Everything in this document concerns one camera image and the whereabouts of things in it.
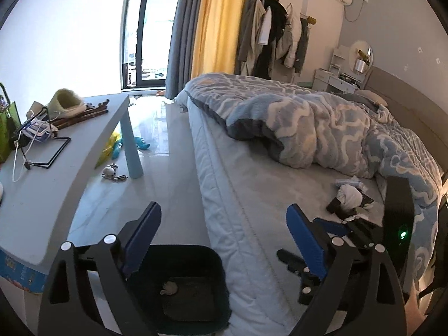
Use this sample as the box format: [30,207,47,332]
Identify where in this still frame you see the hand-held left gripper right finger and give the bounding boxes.
[286,204,408,336]

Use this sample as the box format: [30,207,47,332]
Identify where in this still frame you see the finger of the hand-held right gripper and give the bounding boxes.
[313,217,384,249]
[277,249,328,305]

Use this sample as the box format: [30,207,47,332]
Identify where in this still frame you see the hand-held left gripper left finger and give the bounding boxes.
[38,201,162,336]

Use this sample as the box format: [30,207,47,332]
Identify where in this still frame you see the black packet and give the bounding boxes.
[326,198,345,215]

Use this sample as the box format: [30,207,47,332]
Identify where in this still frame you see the white tissue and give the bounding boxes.
[337,184,365,211]

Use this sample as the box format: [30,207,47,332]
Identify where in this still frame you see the beige tissue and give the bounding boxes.
[160,279,180,296]

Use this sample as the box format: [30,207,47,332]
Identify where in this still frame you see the dark teal trash bin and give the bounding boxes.
[122,244,232,327]

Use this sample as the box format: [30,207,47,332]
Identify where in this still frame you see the bed mattress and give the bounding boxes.
[187,96,408,330]

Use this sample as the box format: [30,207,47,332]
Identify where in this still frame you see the yellow plastic bag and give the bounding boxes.
[101,131,122,164]

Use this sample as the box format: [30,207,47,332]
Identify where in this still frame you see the blue toy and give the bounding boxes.
[112,134,151,159]

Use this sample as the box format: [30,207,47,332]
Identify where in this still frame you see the light blue table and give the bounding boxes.
[0,94,145,267]

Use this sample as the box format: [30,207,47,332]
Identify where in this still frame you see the grey headboard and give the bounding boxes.
[364,66,448,177]

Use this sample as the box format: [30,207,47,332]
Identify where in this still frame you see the blue patterned blanket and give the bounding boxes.
[175,73,444,289]

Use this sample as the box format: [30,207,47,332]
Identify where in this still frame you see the grey pillow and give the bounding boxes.
[356,89,389,108]

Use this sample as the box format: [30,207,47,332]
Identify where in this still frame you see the blue printed carton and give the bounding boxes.
[0,248,48,293]

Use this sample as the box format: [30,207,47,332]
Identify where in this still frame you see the dark wooden sticks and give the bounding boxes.
[49,98,111,131]

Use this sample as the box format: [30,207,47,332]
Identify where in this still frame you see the white vanity table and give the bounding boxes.
[311,47,365,94]

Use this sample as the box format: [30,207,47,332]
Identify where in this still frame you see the small printed box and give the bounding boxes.
[22,118,54,145]

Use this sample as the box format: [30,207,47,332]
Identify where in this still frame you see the yellow plush slipper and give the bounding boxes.
[46,88,87,120]

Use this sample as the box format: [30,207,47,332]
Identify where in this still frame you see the round mirror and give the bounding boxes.
[350,40,374,75]

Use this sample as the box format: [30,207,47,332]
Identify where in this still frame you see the green bag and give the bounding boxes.
[0,82,22,164]

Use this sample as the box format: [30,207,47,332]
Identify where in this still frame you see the dark grey jacket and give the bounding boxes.
[292,17,311,74]

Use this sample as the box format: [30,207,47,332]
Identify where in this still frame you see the white jacket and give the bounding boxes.
[276,3,302,69]

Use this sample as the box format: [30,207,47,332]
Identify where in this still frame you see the grey curtain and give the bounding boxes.
[164,0,211,101]

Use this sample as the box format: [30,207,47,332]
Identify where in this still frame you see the grey coat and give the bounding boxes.
[237,0,267,76]

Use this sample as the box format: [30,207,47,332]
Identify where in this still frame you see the white shirt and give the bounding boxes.
[257,7,272,46]

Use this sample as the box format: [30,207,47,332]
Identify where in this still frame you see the black coat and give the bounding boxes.
[255,0,292,80]

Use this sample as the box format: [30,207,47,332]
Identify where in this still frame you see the yellow curtain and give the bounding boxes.
[191,0,250,78]

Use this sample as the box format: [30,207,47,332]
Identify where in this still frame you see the white pompom keychain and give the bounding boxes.
[101,163,129,183]

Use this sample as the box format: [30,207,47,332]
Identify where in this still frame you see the black wire stand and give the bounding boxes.
[16,135,72,171]

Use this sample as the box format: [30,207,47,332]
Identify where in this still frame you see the white cable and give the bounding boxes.
[12,110,47,183]

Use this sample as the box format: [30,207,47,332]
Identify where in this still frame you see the black balcony door frame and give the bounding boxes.
[120,0,176,90]

